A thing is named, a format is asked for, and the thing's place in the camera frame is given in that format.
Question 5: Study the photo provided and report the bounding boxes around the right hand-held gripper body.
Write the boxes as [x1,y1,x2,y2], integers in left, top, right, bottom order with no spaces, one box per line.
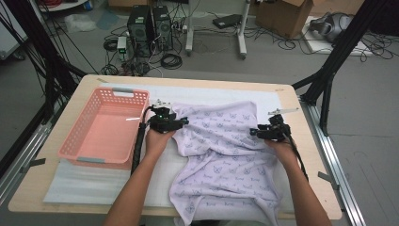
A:
[257,107,301,143]

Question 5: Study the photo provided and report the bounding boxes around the white round table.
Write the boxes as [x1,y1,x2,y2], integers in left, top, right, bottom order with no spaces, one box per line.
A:
[37,0,88,13]

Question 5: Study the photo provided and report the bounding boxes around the black flat box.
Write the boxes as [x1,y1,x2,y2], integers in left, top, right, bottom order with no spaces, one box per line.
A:
[212,13,243,30]

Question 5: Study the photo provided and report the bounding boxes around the black computer tower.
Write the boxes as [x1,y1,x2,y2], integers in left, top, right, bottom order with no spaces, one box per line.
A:
[151,5,174,53]
[126,4,154,59]

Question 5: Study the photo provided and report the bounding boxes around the grey metal bracket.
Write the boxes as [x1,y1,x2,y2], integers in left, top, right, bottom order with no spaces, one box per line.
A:
[317,170,341,191]
[20,157,47,174]

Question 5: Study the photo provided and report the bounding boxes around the coil of black cable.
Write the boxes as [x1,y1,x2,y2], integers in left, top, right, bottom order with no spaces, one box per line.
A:
[160,53,184,71]

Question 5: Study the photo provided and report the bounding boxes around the teal sheet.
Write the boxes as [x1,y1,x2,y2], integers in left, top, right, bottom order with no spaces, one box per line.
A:
[95,8,120,31]

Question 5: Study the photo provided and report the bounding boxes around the black metal frame strut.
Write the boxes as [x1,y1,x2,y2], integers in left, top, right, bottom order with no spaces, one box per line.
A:
[0,0,88,177]
[291,0,389,137]

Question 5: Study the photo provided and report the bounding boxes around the white desk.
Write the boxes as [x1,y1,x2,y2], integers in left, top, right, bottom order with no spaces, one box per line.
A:
[184,0,252,60]

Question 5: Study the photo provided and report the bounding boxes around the white board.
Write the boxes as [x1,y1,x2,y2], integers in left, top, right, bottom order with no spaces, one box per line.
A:
[302,15,375,57]

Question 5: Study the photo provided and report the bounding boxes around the person's left hand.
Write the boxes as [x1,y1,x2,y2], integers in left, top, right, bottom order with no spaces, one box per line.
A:
[145,127,177,160]

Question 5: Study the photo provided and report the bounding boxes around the white foam mat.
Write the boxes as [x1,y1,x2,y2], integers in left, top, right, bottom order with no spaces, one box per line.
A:
[42,82,312,213]

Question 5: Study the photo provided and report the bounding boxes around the person's right hand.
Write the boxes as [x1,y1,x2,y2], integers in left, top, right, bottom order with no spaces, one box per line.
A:
[263,137,299,170]

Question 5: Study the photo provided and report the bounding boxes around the white cabinet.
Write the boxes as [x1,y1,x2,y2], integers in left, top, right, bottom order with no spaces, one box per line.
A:
[0,0,29,60]

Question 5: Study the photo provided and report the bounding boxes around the lilac printed towel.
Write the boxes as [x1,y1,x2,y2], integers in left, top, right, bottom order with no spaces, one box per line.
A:
[168,100,285,226]

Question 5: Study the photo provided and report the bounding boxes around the pink plastic basket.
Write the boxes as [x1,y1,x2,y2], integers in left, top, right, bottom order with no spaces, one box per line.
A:
[56,87,151,171]

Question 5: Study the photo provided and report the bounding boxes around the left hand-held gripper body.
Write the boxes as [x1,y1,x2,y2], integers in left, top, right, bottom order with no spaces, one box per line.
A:
[146,99,184,135]

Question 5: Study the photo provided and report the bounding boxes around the tangle of black floor cables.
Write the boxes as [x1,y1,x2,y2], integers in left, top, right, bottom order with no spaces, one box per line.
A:
[244,24,399,64]

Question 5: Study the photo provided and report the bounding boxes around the open cardboard box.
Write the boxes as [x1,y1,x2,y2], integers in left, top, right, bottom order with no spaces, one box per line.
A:
[255,0,314,40]

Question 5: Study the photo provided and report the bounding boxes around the clear plastic bag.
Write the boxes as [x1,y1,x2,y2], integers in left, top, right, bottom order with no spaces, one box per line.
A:
[64,12,98,34]

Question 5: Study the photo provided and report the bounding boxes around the white power adapter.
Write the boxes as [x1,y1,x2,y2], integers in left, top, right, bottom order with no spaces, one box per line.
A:
[116,36,128,55]

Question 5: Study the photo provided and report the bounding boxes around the aluminium rail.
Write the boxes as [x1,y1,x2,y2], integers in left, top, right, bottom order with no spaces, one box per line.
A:
[0,103,65,205]
[299,97,366,226]

